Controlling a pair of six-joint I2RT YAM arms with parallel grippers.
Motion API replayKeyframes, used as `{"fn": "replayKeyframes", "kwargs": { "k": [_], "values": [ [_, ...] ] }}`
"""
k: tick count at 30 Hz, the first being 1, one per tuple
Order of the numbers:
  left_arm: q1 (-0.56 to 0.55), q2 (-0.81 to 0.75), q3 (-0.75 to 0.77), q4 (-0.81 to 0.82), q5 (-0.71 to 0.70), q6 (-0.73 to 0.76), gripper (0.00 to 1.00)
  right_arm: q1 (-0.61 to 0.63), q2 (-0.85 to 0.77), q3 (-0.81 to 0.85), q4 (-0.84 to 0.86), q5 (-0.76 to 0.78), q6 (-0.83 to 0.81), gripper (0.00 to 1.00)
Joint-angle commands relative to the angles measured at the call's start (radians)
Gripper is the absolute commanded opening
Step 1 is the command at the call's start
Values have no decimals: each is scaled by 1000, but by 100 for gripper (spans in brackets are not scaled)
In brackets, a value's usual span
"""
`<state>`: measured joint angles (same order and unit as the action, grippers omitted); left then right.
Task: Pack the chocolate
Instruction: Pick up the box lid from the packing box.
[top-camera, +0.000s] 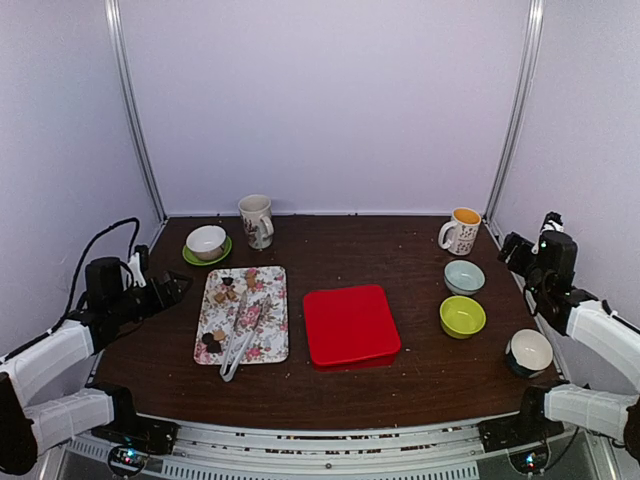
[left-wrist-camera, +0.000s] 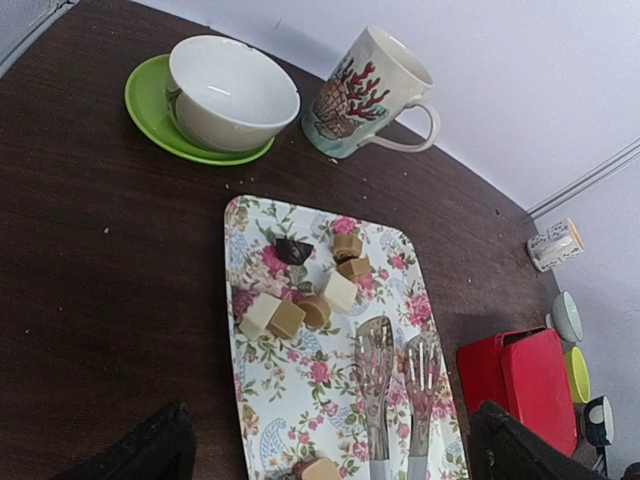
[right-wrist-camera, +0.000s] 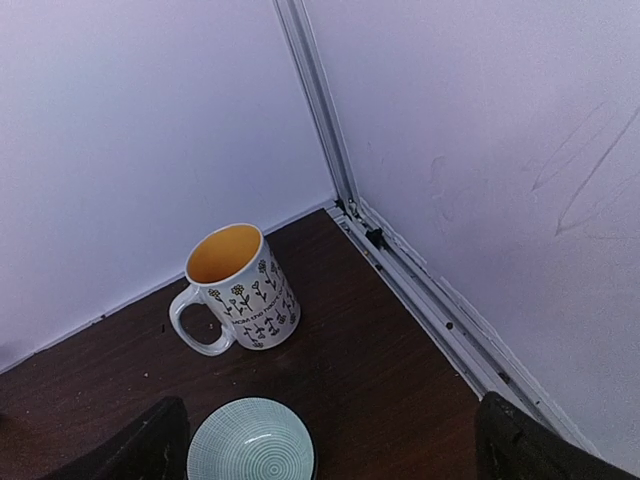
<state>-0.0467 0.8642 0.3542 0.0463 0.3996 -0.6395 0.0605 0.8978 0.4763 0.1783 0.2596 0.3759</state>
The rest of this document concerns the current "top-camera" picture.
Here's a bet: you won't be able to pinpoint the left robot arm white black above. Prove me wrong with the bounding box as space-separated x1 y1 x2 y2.
1 253 193 475

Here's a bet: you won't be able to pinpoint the white mug orange inside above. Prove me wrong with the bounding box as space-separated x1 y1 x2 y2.
438 207 482 256

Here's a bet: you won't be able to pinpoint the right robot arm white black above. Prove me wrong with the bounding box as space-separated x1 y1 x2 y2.
498 230 639 459

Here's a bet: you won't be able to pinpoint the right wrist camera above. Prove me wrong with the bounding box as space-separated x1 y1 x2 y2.
540 211 564 233

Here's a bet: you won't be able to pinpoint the metal tongs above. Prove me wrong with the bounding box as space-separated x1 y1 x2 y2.
219 291 271 383

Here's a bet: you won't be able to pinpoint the floral rectangular tray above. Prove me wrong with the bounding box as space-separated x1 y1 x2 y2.
193 266 289 366

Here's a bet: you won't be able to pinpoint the dark heart chocolate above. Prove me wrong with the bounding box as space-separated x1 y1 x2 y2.
206 341 222 354

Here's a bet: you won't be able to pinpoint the lime green bowl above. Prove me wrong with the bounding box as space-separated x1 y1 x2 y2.
439 296 486 340

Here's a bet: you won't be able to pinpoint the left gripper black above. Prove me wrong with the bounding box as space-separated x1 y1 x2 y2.
108 270 193 325

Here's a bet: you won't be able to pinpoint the left aluminium frame post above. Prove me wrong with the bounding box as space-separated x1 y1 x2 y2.
104 0 167 223

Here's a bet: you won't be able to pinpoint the aluminium frame post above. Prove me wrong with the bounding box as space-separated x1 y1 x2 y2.
484 0 545 224
104 0 167 223

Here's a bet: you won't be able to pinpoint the dark blue white bowl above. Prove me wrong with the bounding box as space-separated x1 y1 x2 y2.
505 329 554 379

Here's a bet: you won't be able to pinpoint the floral cream mug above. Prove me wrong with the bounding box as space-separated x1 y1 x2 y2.
238 194 275 250

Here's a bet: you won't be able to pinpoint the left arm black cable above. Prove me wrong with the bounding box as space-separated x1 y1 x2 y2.
63 216 142 321

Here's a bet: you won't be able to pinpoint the light blue bowl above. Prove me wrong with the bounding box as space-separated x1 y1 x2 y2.
444 260 486 296

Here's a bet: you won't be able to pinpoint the green saucer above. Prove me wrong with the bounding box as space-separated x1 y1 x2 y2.
182 237 233 266

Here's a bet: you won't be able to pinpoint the right aluminium frame post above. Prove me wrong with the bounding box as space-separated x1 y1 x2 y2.
484 0 545 224

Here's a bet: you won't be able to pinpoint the red box lid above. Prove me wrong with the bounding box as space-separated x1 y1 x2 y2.
303 284 402 372

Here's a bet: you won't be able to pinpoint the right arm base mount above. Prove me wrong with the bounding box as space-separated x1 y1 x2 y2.
477 386 564 477

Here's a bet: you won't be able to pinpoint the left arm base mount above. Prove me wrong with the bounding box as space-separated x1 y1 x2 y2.
89 382 179 479

